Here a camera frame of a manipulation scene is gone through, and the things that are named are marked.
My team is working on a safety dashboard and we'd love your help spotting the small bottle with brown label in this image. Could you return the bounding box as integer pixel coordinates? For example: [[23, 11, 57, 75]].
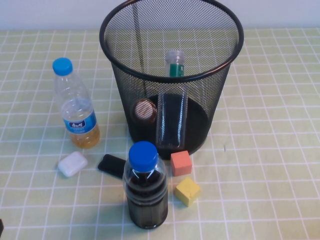
[[131, 97, 160, 126]]

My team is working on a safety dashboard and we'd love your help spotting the clear bottle with pagoda label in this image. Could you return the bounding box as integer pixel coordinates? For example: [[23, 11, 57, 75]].
[[156, 49, 188, 151]]

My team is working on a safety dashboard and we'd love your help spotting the black mesh wastebasket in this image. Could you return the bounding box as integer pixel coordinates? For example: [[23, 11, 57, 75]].
[[99, 0, 245, 161]]

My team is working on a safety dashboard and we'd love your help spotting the orange cube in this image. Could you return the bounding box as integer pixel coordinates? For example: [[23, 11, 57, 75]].
[[170, 150, 193, 177]]

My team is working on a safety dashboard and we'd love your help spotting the black oblong case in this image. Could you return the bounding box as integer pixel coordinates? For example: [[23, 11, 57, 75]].
[[97, 153, 127, 180]]

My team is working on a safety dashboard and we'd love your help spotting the dark liquid bottle, blue cap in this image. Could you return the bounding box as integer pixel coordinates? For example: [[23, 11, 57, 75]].
[[122, 140, 170, 230]]

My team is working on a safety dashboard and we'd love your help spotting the yellow cube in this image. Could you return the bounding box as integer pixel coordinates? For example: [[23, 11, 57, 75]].
[[174, 176, 202, 207]]

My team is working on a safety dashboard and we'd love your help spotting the clear bottle with yellow liquid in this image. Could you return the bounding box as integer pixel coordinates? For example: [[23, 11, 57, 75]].
[[51, 56, 101, 150]]

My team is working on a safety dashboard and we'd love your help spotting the white earbud case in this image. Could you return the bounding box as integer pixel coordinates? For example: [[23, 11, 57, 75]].
[[57, 151, 89, 178]]

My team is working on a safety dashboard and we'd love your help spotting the green checked tablecloth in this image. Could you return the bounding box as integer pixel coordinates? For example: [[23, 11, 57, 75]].
[[0, 27, 320, 240]]

